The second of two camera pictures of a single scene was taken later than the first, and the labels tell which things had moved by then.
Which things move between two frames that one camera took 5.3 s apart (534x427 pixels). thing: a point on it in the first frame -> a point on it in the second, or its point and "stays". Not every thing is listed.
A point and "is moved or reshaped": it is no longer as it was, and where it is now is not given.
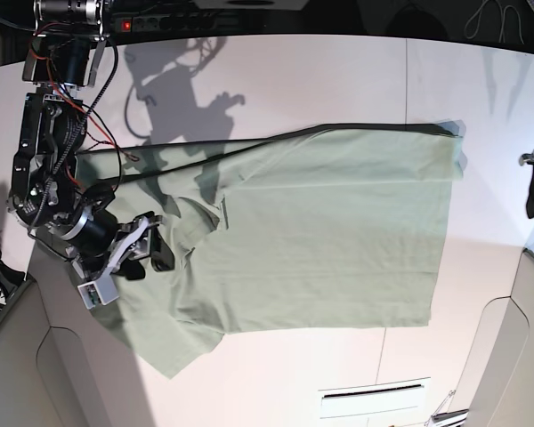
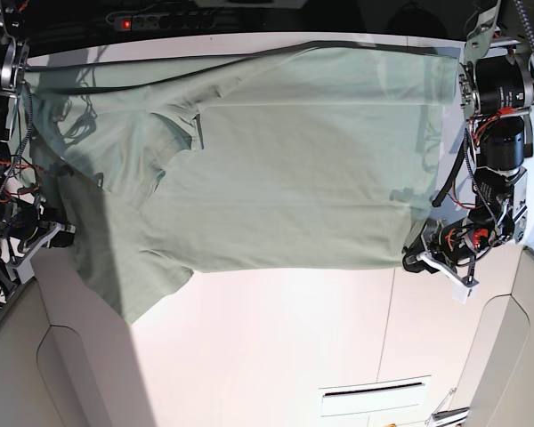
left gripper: [134, 240] -> [26, 217]
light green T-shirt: [332, 228] is moved or reshaped
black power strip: [177, 22] stays
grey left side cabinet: [54, 360] stays
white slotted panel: [374, 398] stays
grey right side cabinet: [506, 380] stays
